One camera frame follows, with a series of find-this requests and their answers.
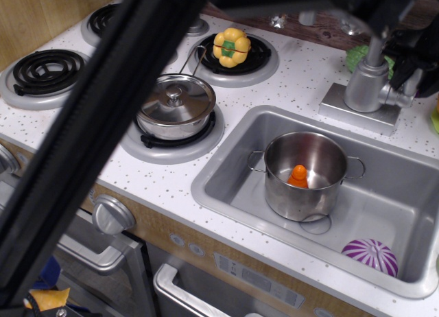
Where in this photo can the blue object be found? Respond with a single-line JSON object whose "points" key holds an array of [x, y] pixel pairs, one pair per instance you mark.
{"points": [[49, 275]]}

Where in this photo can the hanging steel utensil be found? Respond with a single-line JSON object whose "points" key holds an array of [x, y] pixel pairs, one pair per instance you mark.
{"points": [[278, 21]]}

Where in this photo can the front left stove burner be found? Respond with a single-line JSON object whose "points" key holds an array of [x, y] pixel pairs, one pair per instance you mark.
{"points": [[42, 80]]}

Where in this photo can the silver oven front knob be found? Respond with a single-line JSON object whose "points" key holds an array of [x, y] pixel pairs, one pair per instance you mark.
{"points": [[110, 216]]}

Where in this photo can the yellow green toy vegetable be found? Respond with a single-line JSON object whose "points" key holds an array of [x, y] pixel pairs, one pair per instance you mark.
{"points": [[435, 117]]}

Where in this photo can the silver dishwasher door handle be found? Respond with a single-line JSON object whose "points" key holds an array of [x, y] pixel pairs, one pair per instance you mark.
{"points": [[164, 285]]}

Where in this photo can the silver oven door handle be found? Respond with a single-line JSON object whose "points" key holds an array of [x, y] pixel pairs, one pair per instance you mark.
{"points": [[106, 262]]}

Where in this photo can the orange toy carrot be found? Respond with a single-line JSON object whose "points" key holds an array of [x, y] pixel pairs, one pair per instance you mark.
{"points": [[298, 177]]}

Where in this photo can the silver toy faucet with lever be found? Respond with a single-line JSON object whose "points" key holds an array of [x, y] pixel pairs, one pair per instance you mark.
{"points": [[368, 101]]}

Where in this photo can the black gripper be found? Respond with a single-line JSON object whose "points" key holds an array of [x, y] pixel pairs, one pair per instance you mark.
{"points": [[415, 50]]}

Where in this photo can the purple striped toy onion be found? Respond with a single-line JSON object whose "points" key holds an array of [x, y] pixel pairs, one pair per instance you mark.
{"points": [[374, 254]]}

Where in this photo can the steel stock pot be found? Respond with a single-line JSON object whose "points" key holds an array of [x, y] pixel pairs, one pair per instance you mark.
{"points": [[327, 166]]}

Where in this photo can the front right stove burner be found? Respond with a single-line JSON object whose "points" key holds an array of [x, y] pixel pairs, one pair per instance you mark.
{"points": [[150, 149]]}

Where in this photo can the yellow cloth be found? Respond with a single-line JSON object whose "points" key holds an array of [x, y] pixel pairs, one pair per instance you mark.
{"points": [[50, 299]]}

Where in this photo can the back right stove burner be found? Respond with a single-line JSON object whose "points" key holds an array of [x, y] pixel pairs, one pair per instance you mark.
{"points": [[261, 63]]}

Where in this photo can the hanging steel ladle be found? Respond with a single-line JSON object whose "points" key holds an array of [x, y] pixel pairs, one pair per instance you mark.
{"points": [[353, 26]]}

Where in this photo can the grey stove top knob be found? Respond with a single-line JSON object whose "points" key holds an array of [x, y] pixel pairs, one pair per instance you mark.
{"points": [[198, 28], [173, 58]]}

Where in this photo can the yellow toy bell pepper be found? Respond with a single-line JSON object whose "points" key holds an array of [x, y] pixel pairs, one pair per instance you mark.
{"points": [[231, 47]]}

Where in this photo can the grey toy sink basin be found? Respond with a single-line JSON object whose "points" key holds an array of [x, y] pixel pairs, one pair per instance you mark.
{"points": [[366, 207]]}

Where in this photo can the silver oven knob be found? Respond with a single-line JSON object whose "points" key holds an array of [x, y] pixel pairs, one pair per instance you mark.
{"points": [[110, 216], [8, 162]]}

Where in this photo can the steel saucepan with lid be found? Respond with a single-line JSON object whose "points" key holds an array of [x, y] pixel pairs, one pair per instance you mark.
{"points": [[178, 107]]}

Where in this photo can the green toy lettuce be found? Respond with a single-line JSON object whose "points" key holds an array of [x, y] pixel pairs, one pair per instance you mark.
{"points": [[357, 53]]}

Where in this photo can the back left stove burner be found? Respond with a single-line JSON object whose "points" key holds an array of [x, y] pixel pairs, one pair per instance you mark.
{"points": [[94, 25]]}

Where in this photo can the silver left oven knob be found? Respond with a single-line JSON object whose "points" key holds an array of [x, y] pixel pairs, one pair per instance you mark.
{"points": [[8, 162]]}

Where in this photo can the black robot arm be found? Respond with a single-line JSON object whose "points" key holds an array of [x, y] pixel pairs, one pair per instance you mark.
{"points": [[141, 39]]}

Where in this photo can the stove burner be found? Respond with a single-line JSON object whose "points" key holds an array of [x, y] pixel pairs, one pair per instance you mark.
{"points": [[261, 63], [94, 25], [42, 80], [150, 149]]}

